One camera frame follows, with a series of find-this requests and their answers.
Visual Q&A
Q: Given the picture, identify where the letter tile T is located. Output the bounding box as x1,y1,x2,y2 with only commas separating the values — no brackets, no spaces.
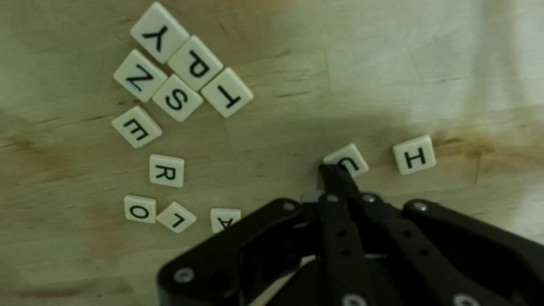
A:
201,67,254,118

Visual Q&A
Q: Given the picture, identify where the letter tile L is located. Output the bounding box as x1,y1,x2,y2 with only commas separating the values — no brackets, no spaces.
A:
157,202,198,232

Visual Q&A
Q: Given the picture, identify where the letter tile P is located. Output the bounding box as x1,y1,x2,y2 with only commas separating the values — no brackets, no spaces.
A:
169,35,223,89

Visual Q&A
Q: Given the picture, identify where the letter tile E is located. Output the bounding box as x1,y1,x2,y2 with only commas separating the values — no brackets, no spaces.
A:
113,105,164,147

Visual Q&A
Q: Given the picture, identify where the letter tile A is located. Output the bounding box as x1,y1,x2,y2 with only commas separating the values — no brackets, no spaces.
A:
211,207,242,232

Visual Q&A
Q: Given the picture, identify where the letter tile S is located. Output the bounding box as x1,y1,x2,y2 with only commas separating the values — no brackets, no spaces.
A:
153,74,204,122

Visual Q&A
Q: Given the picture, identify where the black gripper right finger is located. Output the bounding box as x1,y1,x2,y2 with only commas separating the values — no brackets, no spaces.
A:
361,193,492,306

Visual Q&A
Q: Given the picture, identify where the letter tile Z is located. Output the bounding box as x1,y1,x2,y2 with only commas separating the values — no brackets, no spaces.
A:
114,49,169,101

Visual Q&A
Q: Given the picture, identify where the letter tile U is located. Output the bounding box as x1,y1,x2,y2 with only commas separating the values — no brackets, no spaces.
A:
323,142,369,176

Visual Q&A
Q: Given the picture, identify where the letter tile R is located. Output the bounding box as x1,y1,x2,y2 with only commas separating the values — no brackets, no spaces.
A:
150,154,186,186

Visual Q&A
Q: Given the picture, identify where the letter tile O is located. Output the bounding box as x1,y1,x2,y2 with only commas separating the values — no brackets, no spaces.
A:
125,195,157,222

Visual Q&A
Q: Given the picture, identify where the letter tile H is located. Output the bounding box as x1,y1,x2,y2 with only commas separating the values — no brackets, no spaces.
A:
393,135,437,174

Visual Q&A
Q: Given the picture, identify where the letter tile Y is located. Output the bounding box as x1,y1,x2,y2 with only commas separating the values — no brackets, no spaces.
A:
130,1,191,62

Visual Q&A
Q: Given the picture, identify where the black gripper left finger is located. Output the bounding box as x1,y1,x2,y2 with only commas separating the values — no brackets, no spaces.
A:
317,164,376,306

